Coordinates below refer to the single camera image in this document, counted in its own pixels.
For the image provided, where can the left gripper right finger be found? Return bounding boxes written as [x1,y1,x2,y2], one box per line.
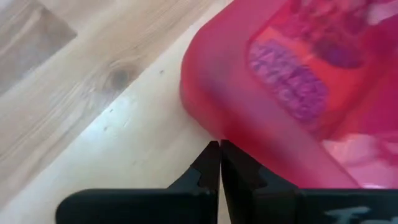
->
[220,139,398,224]

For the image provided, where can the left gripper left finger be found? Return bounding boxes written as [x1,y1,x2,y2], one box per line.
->
[55,140,221,224]

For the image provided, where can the crayon box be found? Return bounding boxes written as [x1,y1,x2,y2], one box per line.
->
[248,27,374,138]

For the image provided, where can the red translucent pencil box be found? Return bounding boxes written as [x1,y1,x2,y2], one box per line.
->
[179,0,398,190]

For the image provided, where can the blue eraser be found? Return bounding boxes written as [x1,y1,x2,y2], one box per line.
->
[313,37,364,70]

